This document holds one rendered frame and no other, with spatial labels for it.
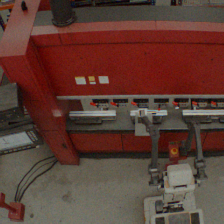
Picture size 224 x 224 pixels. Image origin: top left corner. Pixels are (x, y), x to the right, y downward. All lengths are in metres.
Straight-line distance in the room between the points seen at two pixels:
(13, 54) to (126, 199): 2.46
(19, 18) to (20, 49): 0.36
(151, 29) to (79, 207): 2.58
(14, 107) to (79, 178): 1.95
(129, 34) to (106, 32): 0.17
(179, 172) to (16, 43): 1.70
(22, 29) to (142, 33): 0.94
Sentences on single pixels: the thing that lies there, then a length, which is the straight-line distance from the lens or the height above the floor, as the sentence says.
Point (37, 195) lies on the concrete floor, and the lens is 4.35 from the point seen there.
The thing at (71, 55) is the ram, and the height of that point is 2.00.
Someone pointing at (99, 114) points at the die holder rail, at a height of 0.97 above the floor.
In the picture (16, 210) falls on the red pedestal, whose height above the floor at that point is 0.13.
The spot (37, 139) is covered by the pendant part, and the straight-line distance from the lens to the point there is 3.05.
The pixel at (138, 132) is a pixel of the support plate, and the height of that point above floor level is 1.00.
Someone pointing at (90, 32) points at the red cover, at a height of 2.28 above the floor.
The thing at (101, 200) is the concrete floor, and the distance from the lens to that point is 4.15.
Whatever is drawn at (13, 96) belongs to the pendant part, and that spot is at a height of 1.95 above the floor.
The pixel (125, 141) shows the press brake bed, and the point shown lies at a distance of 3.78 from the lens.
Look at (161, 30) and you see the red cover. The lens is 2.38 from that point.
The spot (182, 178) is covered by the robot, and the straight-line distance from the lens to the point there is 2.81.
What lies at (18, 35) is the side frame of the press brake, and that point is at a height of 2.30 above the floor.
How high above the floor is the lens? 4.00
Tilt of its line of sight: 60 degrees down
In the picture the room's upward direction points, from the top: 9 degrees counter-clockwise
